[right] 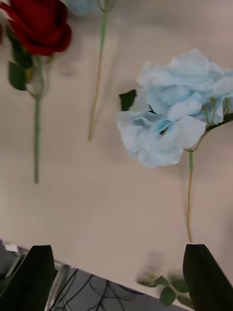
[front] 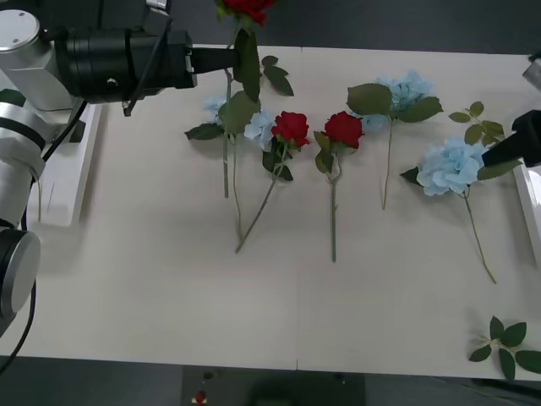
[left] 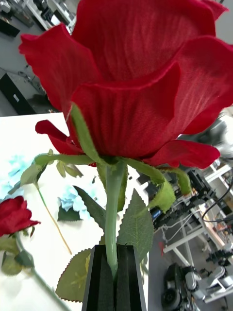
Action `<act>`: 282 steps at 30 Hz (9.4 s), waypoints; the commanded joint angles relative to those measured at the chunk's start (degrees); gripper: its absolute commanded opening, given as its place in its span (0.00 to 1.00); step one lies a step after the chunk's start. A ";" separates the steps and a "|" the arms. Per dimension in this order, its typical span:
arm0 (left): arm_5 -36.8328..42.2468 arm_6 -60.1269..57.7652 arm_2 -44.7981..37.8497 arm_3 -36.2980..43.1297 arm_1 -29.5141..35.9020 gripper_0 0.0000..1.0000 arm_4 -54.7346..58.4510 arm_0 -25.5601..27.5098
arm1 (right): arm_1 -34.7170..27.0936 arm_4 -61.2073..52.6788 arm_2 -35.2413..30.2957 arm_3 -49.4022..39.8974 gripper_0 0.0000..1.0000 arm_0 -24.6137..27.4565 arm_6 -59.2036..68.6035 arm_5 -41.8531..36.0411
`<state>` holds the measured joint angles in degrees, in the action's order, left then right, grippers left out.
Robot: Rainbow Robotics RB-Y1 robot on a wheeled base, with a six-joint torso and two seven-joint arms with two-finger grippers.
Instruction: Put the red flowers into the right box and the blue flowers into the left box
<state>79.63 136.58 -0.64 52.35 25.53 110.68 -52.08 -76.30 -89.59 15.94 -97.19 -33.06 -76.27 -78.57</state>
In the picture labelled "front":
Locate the loose dark green leaf twig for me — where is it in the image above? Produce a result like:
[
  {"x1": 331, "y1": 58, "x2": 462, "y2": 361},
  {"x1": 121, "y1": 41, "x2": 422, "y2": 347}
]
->
[{"x1": 260, "y1": 54, "x2": 296, "y2": 97}]

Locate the left arm thin camera cable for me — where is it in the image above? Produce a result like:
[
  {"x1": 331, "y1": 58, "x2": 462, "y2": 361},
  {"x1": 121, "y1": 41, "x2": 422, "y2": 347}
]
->
[{"x1": 122, "y1": 19, "x2": 173, "y2": 118}]

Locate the dark robot base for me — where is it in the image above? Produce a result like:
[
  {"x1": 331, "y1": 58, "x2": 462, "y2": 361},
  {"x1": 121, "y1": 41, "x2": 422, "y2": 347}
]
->
[{"x1": 181, "y1": 365, "x2": 367, "y2": 406}]

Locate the loose leaf twig, pale stalk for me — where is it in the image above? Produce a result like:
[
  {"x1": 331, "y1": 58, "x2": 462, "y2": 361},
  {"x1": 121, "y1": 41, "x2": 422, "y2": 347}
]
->
[{"x1": 467, "y1": 315, "x2": 541, "y2": 381}]

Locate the pale blue flower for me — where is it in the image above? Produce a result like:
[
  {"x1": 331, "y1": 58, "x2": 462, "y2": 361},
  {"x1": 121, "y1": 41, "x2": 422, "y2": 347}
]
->
[
  {"x1": 399, "y1": 134, "x2": 524, "y2": 285},
  {"x1": 184, "y1": 91, "x2": 276, "y2": 243},
  {"x1": 346, "y1": 69, "x2": 445, "y2": 211}
]

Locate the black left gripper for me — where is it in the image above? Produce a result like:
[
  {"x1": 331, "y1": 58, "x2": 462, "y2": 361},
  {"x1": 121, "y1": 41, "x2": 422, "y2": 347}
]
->
[{"x1": 127, "y1": 28, "x2": 238, "y2": 99}]

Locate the right arm wrist camera box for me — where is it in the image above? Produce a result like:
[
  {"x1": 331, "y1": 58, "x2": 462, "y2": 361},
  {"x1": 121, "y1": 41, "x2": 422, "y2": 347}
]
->
[{"x1": 522, "y1": 53, "x2": 541, "y2": 92}]

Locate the red rose with slanted stem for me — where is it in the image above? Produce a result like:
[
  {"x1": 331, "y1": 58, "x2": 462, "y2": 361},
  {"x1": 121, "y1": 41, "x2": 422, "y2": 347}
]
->
[{"x1": 234, "y1": 110, "x2": 311, "y2": 255}]

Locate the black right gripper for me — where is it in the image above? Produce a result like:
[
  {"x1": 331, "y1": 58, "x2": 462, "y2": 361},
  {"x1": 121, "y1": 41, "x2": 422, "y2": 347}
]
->
[{"x1": 480, "y1": 108, "x2": 541, "y2": 171}]

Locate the red rose with straight stem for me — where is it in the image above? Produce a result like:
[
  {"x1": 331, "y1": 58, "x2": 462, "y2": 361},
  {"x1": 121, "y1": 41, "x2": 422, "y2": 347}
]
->
[{"x1": 313, "y1": 110, "x2": 366, "y2": 264}]

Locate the loose light green leaf twig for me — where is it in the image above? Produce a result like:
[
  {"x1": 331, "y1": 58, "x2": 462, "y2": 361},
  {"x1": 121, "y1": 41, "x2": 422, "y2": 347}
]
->
[{"x1": 447, "y1": 100, "x2": 505, "y2": 147}]

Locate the red rose with long leaf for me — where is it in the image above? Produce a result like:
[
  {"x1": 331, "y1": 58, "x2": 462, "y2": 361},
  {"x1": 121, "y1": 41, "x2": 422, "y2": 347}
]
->
[{"x1": 216, "y1": 0, "x2": 278, "y2": 199}]

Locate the left arm thick black cable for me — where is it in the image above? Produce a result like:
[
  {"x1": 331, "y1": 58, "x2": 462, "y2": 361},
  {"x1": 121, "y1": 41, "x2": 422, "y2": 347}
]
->
[{"x1": 0, "y1": 287, "x2": 37, "y2": 376}]

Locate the shallow white box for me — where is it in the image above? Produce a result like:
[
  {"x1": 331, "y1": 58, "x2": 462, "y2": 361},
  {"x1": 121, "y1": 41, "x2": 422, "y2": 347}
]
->
[
  {"x1": 25, "y1": 101, "x2": 103, "y2": 228},
  {"x1": 512, "y1": 162, "x2": 541, "y2": 271}
]

